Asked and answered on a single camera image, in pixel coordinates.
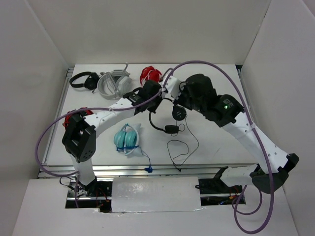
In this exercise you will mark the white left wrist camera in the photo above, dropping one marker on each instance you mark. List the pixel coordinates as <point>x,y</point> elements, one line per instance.
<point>163,92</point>

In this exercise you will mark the red wrapped headphones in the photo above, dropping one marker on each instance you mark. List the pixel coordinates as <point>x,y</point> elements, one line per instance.
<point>150,73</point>

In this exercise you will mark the white foil-covered panel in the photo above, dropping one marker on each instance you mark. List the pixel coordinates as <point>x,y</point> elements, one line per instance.
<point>155,194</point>

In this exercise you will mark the teal white headphones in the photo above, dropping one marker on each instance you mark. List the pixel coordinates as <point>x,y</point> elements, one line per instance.
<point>127,142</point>

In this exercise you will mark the red black headphones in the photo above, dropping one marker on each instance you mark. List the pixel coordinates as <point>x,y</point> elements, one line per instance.
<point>69,119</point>

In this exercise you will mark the black wired headphones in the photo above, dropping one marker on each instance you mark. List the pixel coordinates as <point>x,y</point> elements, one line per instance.
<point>179,114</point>

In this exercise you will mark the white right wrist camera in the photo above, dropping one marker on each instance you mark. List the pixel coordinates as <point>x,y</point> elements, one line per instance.
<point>173,86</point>

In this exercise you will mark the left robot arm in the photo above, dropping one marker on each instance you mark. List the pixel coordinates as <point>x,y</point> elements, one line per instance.
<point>80,135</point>

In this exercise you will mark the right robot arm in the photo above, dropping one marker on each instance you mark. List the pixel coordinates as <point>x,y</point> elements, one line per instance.
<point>273,164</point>

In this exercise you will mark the grey white headphones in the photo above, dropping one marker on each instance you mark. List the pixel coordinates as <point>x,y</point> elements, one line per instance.
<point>114,84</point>

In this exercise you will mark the black headphones at back left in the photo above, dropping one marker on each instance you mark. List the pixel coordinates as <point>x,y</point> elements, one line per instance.
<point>90,82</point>

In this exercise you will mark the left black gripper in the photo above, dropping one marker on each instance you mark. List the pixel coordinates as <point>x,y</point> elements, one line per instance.
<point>159,98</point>

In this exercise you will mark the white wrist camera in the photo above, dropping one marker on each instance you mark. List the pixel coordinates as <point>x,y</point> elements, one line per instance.
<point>173,86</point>
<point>163,92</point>

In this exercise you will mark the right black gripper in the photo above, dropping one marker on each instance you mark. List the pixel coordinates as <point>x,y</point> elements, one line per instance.
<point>179,100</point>

